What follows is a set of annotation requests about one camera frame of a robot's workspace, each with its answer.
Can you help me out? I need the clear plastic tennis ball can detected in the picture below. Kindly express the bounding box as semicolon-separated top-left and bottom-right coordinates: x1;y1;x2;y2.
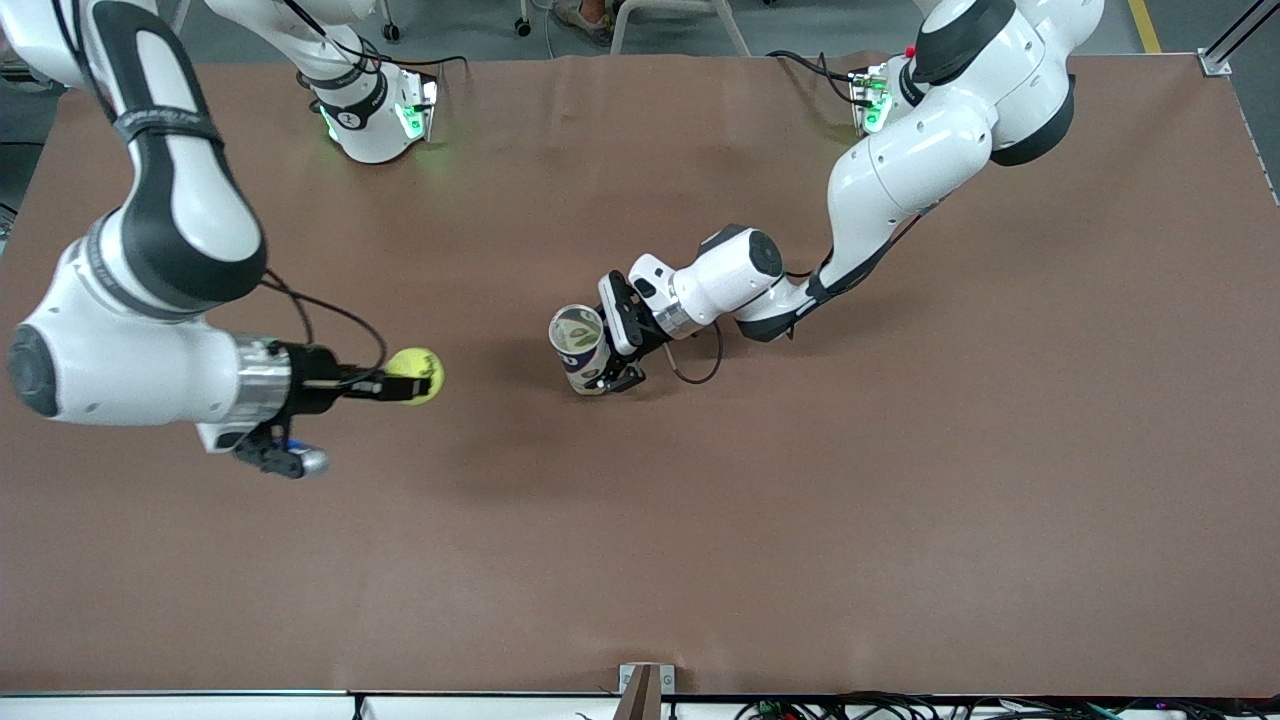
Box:
548;304;613;397

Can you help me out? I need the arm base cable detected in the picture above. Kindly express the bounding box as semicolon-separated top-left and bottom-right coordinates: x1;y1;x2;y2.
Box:
280;0;471;73
767;49;873;107

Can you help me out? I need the grey shoe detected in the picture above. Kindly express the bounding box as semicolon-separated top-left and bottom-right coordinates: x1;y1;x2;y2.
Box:
552;0;614;44

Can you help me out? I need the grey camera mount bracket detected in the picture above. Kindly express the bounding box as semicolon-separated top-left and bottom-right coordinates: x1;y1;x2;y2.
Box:
612;663;677;720

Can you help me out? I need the aluminium frame profile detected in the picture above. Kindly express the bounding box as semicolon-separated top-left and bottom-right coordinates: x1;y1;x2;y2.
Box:
1197;0;1280;79

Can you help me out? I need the white stool frame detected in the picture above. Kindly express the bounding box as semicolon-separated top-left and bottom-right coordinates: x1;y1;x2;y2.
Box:
608;0;753;58

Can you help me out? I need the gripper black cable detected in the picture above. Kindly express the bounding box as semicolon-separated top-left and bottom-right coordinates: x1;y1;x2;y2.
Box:
260;268;390;379
666;320;724;387

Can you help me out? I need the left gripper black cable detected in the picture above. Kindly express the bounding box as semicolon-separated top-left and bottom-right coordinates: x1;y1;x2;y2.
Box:
666;320;724;387

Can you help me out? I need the brown table cover sheet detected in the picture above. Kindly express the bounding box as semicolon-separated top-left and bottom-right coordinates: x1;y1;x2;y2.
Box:
0;50;1280;698

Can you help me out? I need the left arm base cable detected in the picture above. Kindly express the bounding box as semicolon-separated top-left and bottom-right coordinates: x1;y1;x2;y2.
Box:
767;49;873;107

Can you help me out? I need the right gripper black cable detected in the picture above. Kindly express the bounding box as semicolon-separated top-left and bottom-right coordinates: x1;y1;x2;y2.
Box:
260;268;390;379

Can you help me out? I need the yellow floor tape strip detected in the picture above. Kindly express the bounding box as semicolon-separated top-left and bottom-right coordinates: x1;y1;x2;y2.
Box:
1127;0;1163;54

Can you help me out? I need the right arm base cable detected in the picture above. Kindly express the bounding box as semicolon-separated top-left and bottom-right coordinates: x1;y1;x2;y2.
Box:
280;0;471;73

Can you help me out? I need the tangled cable bundle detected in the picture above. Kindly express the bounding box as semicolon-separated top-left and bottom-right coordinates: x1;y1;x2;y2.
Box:
733;690;1280;720

